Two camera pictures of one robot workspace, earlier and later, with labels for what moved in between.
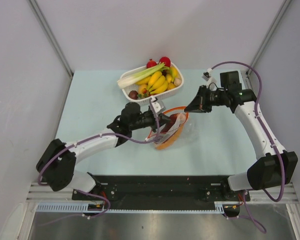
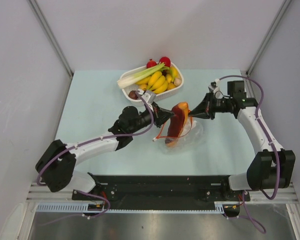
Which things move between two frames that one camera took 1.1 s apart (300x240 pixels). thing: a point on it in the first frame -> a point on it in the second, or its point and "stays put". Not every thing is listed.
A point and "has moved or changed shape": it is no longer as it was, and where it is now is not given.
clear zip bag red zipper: [169, 128] has moved or changed shape
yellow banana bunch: [158, 82] stays put
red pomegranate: [151, 63] stays put
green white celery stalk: [130, 80] stays put
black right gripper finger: [196, 105] -> [204, 112]
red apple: [166, 60] stays put
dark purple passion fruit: [133, 94] stays put
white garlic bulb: [177, 81] stays put
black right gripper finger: [199, 97] -> [202, 107]
